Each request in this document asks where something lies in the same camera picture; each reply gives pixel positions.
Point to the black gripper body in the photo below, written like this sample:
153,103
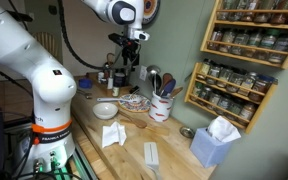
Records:
130,51

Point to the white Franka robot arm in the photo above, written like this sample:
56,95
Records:
17,50

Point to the light wooden utensil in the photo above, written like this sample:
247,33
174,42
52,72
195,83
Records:
177,90

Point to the white ceramic utensil holder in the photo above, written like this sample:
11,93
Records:
160,108

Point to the white-lidded spice jar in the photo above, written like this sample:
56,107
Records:
119,80

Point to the metal ladle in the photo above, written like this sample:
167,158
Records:
153,70

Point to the orange sauce bottle white cap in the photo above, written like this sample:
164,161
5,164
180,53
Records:
106,71

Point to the clear tall salt grinder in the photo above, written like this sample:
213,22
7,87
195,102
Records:
110,80

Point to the white printed shaker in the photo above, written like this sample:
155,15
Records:
100,77

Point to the black cooking spoon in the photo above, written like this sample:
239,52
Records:
158,81

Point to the brown wooden spatula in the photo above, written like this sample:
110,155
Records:
166,78

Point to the blue silicone spatula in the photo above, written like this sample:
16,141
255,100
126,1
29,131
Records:
169,87

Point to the blue measuring cup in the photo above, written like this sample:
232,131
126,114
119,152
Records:
85,83

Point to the colourful patterned plate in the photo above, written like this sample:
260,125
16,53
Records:
140,107

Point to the metal spoon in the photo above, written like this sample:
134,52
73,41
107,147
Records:
83,92

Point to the white bowl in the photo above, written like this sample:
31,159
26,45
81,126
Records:
105,110

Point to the wooden spoon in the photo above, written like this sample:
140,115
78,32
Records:
138,122

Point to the glass spice jar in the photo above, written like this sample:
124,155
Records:
235,14
254,40
235,108
240,39
197,89
236,79
248,112
214,98
205,68
279,17
228,37
223,14
283,45
225,75
215,36
262,16
205,93
248,15
249,81
224,102
214,72

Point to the flat wooden spatula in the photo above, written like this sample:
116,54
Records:
159,130

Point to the white paper napkin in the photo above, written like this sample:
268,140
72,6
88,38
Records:
112,135

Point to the wooden chair back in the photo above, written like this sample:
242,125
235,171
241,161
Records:
47,43

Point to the small metal dish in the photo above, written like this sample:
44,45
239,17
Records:
186,132

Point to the white tissue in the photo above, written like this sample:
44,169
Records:
222,128

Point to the blue tissue box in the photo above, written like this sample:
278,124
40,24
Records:
209,150

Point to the three-shelf wooden spice rack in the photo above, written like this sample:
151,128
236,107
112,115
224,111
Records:
247,24

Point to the blue-lidded spice jar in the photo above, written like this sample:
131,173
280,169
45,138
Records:
261,86

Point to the green-lidded spice jar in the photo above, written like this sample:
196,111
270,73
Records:
268,40

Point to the two-shelf wooden spice rack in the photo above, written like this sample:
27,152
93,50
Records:
263,106

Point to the white wall outlet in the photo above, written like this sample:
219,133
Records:
143,73

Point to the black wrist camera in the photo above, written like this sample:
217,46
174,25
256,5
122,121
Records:
117,38

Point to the round decorative wall plate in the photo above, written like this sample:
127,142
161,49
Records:
150,11

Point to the aluminium mounting frame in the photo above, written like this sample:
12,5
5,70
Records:
85,163

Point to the black camera on stand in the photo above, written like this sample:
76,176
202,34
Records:
19,15

